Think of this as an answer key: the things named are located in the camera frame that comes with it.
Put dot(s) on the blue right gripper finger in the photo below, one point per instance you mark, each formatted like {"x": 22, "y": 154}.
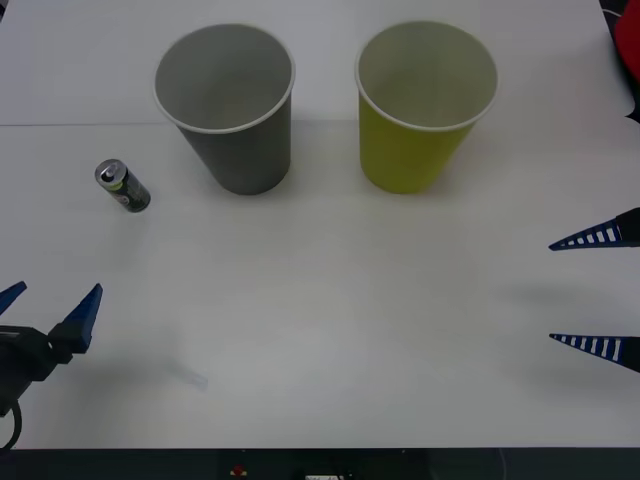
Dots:
{"x": 627, "y": 227}
{"x": 627, "y": 352}

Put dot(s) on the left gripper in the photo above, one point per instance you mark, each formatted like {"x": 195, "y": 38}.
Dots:
{"x": 22, "y": 355}

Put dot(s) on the black drink can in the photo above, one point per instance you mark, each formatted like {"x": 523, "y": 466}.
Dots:
{"x": 128, "y": 192}

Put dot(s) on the dark robot torso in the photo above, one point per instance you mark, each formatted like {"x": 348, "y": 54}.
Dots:
{"x": 125, "y": 465}

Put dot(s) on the person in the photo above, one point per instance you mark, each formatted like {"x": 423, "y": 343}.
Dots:
{"x": 629, "y": 35}

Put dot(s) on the yellow-green plastic waste bin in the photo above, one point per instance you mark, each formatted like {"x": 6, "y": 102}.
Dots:
{"x": 405, "y": 160}

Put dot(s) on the grey plastic waste bin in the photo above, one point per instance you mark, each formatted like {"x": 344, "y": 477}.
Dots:
{"x": 235, "y": 155}

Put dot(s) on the red round button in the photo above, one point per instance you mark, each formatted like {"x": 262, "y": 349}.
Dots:
{"x": 238, "y": 470}

